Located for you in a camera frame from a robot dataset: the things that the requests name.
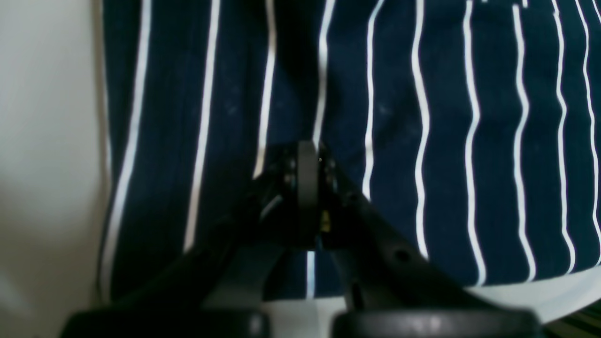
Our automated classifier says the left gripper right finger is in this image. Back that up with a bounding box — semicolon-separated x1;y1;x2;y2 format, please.
318;148;545;338

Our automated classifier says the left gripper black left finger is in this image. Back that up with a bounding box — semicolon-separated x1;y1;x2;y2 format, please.
62;141;320;338

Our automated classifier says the navy white striped t-shirt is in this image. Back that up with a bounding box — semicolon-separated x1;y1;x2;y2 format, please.
97;0;601;302

